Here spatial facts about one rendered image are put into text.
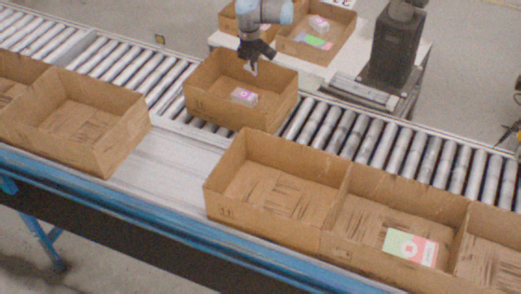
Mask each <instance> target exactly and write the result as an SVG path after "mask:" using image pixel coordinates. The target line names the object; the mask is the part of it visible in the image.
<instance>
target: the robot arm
mask: <svg viewBox="0 0 521 294"><path fill-rule="evenodd" d="M235 12H236V17H237V24H238V35H237V38H239V39H240V44H239V45H238V49H237V55H238V58H239V59H242V60H249V61H248V63H247V65H244V68H245V69H246V70H248V71H251V72H252V73H253V75H254V76H257V73H258V72H257V62H255V60H257V58H262V56H265V57H266V58H267V59H269V60H272V59H274V58H275V56H276V55H277V51H275V50H274V48H273V47H270V46H269V45H268V44H267V43H265V42H264V41H263V40H262V39H260V38H259V37H261V24H267V25H290V24H291V22H292V17H293V3H292V2H291V0H236V2H235ZM238 52H239V54H238Z"/></svg>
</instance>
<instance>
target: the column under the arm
mask: <svg viewBox="0 0 521 294"><path fill-rule="evenodd" d="M390 4H391V1H390V2H389V3H388V4H386V6H385V8H384V9H383V11H382V12H381V13H380V15H379V16H378V17H377V18H376V24H375V30H374V36H372V42H371V48H370V54H369V59H368V60H367V63H366V65H365V66H364V67H363V69H362V70H361V72H359V73H358V74H357V77H356V78H355V80H354V81H355V82H356V83H359V84H363V85H366V86H369V87H374V89H377V90H379V91H382V92H385V93H388V94H391V95H394V96H397V97H399V98H402V99H406V98H407V96H408V94H410V92H411V91H412V89H413V87H414V86H415V84H416V82H417V80H418V79H419V77H420V75H421V72H422V70H424V67H420V66H418V65H415V61H416V57H417V53H418V49H419V45H420V41H421V35H422V30H423V26H424V22H426V18H427V11H423V10H420V9H417V8H415V11H414V14H413V17H411V19H410V20H409V21H397V20H396V19H393V18H392V17H390V16H389V14H388V11H389V7H390Z"/></svg>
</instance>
